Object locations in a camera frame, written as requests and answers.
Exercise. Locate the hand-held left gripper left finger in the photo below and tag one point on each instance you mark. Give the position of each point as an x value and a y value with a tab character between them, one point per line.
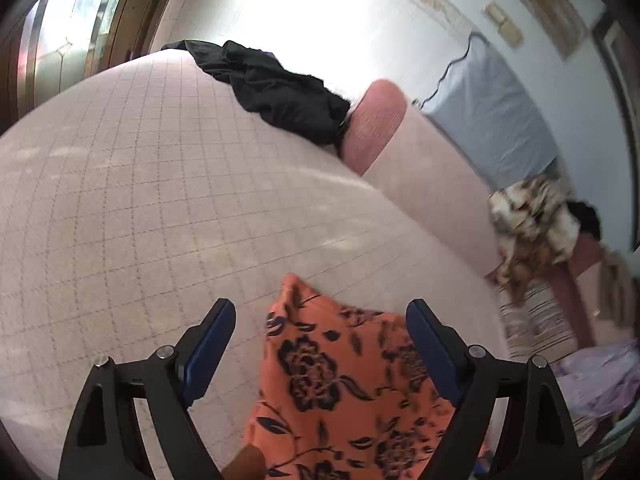
205	355

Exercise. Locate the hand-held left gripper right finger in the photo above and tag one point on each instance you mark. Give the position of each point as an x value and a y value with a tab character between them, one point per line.
434	350

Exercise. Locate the orange floral long-sleeved shirt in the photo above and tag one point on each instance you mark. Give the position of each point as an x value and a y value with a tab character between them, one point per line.
340	375

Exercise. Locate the striped cloth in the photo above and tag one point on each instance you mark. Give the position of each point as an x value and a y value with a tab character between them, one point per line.
540	325

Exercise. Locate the brown floral fleece blanket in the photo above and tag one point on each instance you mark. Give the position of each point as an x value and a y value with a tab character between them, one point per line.
532	230

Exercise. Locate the purple floral cloth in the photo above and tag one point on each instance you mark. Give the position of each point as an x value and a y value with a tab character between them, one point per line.
600	380

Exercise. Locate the beige knitted garment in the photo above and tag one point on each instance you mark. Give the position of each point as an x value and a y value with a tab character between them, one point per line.
615	280

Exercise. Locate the small black cloth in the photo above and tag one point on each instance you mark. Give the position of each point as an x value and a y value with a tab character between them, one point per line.
585	217

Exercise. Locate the grey pillow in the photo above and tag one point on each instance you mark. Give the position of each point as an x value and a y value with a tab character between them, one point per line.
495	115

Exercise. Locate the black crumpled garment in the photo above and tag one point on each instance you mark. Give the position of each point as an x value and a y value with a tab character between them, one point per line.
280	90

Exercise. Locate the beige wall switch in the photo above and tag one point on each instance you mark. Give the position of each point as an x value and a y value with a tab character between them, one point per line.
494	11
512	32

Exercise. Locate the dark wooden frame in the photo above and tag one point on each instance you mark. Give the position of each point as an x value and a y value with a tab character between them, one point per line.
617	75

